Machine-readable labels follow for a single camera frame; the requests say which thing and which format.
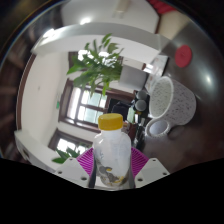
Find clear yellow-capped drink bottle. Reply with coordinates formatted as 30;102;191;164
92;112;133;191

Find leafy plant in white pot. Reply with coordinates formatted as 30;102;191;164
66;32;150;98
51;147;81;165

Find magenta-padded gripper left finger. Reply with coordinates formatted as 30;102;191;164
54;147;98;190

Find printed paper sheets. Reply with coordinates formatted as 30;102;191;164
143;54;170;84

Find flat round red coaster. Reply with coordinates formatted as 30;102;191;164
174;44;194;69

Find red carpeted staircase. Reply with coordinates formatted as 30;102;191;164
146;0;178;15

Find white wall heater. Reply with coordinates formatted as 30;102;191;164
112;0;132;18

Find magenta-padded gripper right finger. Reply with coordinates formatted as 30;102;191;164
128;146;171;188

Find dark wooden double door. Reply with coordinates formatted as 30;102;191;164
57;77;135;134

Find white speckled mug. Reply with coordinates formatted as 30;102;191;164
145;75;198;139

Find dark-framed window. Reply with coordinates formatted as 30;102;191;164
47;128;94;155

